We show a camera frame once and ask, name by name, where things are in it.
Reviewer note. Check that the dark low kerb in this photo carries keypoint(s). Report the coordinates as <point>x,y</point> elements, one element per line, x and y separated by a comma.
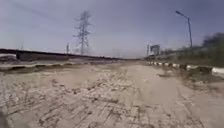
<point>36,66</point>

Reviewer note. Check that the black and white kerb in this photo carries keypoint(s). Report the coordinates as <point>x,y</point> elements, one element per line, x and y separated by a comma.
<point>190,66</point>

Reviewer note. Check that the lattice electricity pylon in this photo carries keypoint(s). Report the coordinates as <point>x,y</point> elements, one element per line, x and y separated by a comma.
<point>82,33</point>

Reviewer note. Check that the row of trees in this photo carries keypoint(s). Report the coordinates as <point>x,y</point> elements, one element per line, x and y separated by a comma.
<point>203,50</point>

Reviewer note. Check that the street lamp pole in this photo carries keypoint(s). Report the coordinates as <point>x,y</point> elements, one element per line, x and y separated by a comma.
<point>188,30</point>

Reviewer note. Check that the small distant pylon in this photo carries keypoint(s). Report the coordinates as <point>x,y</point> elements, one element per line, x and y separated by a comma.
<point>67,48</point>

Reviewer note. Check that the pale brick paved path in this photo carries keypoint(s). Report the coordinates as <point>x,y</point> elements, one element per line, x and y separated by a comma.
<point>106,96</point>

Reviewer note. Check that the distant building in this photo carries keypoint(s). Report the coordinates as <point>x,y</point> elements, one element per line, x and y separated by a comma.
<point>154,49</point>

